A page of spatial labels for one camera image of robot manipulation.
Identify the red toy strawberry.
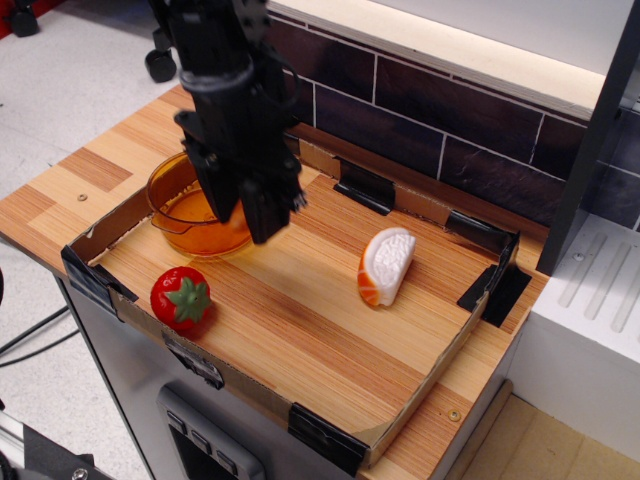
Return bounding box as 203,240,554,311
150,266,213,331

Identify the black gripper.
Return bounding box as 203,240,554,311
175,64,307,245

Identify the black equipment at lower left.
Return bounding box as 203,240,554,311
1,403,111,480

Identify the dark grey shelf post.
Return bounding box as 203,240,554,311
537,1,639,276

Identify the cardboard fence with black tape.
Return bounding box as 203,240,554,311
60,109,533,478

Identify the orange transparent plastic pot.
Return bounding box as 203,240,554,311
146,153,251,257

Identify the white toy sink drainboard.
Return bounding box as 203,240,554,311
509,215,639,458

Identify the grey control panel with buttons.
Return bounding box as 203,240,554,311
157,386,267,480

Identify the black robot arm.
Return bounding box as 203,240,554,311
150,1,306,244

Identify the black floor cable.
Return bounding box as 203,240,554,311
0,304,81,370

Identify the black office chair wheel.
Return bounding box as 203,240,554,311
144,28,177,83

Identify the orange toy carrot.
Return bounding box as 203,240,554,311
228,201,248,232

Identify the white orange toy sushi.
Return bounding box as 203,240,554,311
357,227,416,306

